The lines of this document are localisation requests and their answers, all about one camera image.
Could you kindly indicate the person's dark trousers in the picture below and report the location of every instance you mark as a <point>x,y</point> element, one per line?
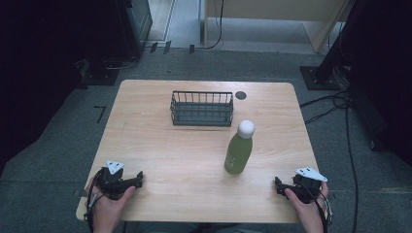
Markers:
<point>194,228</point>

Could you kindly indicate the green bottle with white cap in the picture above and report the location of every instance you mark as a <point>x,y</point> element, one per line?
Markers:
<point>240,152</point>

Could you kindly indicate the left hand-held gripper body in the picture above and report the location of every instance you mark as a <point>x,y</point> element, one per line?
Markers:
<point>111,186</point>

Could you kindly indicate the black flat stand base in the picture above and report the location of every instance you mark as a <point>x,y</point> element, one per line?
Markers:
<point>102,76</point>

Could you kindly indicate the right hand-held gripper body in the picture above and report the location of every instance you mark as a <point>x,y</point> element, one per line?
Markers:
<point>306,187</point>

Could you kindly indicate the black stand with square base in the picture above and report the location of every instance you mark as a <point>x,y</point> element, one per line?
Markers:
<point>327,69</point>

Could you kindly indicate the black round table grommet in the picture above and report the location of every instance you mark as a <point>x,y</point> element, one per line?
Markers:
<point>240,95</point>

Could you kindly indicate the light wooden desk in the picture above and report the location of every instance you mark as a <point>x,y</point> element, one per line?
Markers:
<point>278,8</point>

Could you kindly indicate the black equipment cabinet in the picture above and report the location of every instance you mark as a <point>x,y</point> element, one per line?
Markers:
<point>139,22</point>

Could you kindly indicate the person's right hand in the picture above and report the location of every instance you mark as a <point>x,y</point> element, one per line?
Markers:
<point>307,210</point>

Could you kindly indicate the person's left hand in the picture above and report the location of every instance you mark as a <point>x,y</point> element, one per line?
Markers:
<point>108,210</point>

